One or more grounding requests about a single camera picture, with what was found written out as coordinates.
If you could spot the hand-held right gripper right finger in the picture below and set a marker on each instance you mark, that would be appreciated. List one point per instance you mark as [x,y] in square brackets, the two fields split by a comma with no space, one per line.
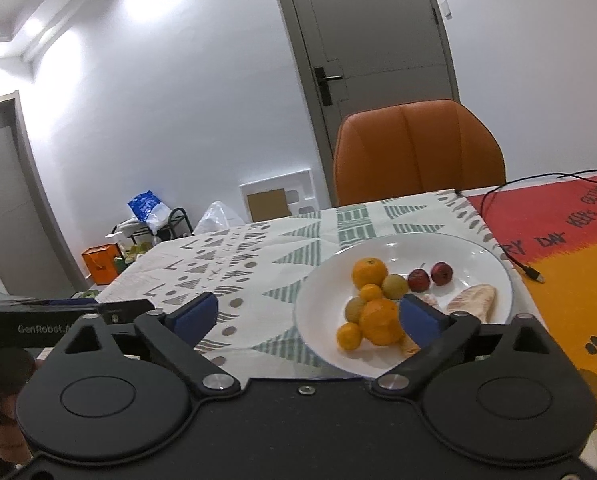
[418,322]

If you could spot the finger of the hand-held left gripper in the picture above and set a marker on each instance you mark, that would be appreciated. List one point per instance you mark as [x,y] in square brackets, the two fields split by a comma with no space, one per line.
[128,306]

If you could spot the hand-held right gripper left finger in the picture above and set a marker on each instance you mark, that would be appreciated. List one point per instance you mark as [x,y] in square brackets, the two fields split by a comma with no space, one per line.
[196,317]

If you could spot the large orange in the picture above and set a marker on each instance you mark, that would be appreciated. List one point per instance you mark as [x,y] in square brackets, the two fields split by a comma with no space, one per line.
[381,321]

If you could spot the small red apple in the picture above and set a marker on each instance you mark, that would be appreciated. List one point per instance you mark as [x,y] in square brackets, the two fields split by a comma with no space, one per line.
[442,272]
[418,280]

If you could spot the green round fruit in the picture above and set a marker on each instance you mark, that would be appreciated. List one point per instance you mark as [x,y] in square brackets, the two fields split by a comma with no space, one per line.
[395,285]
[355,308]

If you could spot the small orange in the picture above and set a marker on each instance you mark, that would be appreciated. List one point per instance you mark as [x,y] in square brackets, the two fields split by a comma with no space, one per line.
[349,336]
[371,293]

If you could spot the pale bread roll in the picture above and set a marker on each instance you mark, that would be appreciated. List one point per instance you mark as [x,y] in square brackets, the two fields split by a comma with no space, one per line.
[471,300]

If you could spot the medium orange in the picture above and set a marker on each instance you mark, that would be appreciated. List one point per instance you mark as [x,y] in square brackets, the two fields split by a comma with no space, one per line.
[369,272]

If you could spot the white plate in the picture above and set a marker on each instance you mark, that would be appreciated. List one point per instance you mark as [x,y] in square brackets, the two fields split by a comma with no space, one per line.
[328,280]

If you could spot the person's left hand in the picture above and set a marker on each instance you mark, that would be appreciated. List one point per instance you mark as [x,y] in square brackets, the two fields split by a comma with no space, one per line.
[8,440]

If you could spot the peeled pomelo segment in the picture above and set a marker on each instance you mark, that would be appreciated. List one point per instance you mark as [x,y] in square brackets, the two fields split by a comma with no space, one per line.
[431,301]

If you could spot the green box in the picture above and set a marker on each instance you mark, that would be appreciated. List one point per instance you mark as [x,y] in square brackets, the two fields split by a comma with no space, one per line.
[120,265]

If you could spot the orange box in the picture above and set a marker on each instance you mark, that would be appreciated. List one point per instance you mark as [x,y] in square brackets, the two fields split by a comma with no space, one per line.
[101,265]

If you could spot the black rack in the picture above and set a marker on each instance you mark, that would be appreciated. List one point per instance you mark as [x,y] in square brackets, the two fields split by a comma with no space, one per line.
[181,222]

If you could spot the blue plastic bag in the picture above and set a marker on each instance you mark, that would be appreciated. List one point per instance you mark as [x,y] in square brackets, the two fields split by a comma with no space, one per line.
[146,210]

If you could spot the white plastic bag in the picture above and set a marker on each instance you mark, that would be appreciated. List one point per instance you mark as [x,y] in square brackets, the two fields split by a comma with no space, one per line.
[218,219]

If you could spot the grey side door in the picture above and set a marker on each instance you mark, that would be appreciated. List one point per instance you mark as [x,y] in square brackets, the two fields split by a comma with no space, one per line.
[13,200]

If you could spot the brown cardboard piece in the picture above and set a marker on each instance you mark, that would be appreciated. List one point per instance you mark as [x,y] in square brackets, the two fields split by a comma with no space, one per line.
[267,205]

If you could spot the white foam packaging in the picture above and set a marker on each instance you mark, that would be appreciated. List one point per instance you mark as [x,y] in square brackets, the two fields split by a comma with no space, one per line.
[301,190]

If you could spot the red printed mat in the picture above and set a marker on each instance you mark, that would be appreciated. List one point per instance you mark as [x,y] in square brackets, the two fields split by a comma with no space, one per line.
[568,240]

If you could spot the orange chair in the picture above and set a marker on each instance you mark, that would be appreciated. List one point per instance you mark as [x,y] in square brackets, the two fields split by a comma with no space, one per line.
[418,150]

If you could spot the white light switch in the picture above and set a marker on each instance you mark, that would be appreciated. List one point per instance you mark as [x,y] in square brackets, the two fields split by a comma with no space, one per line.
[447,10]

